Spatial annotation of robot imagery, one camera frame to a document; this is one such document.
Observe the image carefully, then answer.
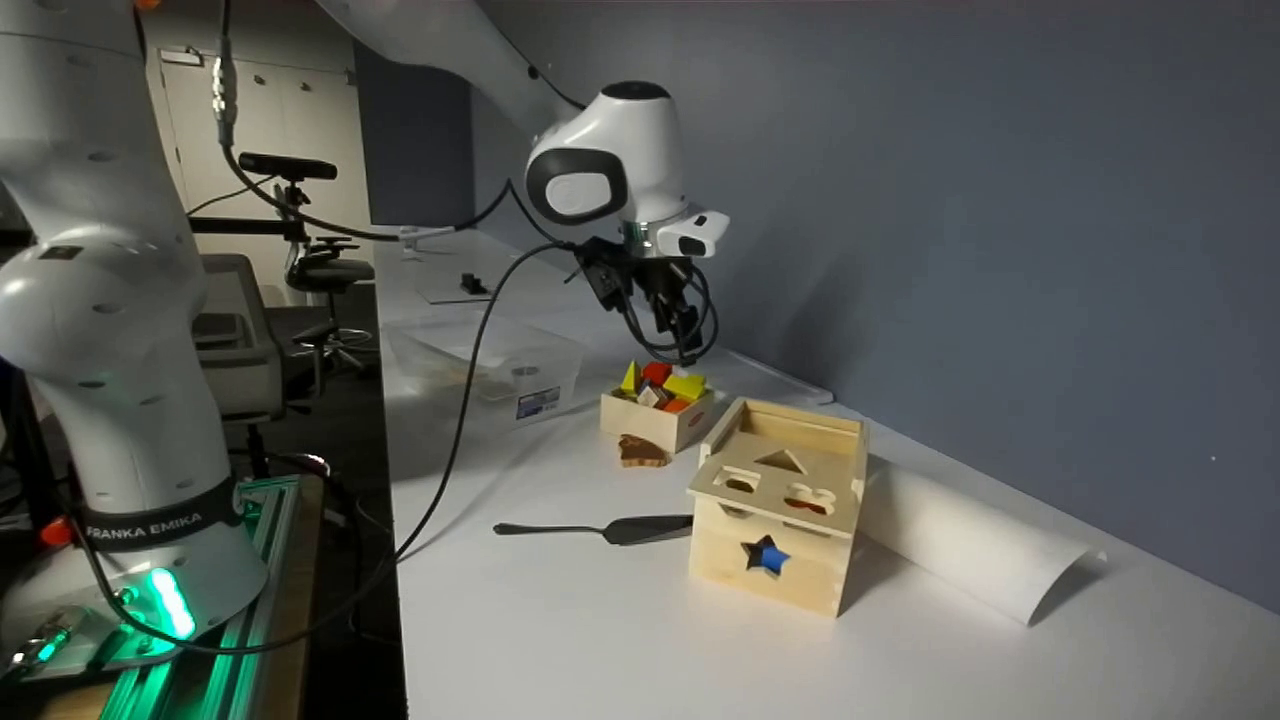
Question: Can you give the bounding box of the gray machine box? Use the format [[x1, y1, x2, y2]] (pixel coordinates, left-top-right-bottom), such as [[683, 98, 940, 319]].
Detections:
[[191, 250, 288, 422]]

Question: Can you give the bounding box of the wrist mounted camera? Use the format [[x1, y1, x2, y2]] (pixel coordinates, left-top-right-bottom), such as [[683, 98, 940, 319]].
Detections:
[[649, 206, 737, 260]]

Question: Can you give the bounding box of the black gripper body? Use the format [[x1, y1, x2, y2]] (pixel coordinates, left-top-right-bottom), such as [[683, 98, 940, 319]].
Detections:
[[580, 236, 680, 319]]

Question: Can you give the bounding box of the black stereo camera bar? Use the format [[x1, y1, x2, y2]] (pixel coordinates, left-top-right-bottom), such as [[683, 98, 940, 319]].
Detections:
[[237, 149, 341, 183]]

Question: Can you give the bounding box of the black office chair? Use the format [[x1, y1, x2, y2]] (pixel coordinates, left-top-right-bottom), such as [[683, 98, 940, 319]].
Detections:
[[285, 242, 384, 385]]

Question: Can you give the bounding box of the clear plastic bin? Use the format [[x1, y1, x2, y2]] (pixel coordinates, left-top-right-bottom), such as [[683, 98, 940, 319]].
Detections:
[[403, 311, 590, 428]]

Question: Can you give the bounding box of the white cabinet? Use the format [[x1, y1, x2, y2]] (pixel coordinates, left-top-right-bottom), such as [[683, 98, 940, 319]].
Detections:
[[135, 35, 374, 231]]

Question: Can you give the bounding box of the black camera tripod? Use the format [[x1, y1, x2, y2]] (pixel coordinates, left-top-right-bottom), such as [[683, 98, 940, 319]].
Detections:
[[265, 177, 363, 272]]

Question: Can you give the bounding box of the long black cable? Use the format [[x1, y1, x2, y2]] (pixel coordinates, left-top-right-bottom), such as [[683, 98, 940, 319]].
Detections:
[[76, 236, 604, 662]]

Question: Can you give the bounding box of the black screwdriver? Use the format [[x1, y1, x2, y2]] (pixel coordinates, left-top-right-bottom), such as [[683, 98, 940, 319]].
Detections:
[[493, 510, 697, 546]]

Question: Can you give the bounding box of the robot base platform green light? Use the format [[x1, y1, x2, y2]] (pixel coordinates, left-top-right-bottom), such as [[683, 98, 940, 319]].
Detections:
[[0, 473, 331, 720]]

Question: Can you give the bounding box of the small open wooden crate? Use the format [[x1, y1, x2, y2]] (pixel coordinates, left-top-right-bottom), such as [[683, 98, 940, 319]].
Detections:
[[594, 355, 722, 473]]

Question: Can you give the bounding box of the blue star block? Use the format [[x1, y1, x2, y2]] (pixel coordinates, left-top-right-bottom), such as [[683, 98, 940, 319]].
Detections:
[[740, 533, 791, 579]]

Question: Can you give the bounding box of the wooden shape sorter box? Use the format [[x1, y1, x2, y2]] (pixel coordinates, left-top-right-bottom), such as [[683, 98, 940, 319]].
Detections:
[[683, 390, 874, 620]]

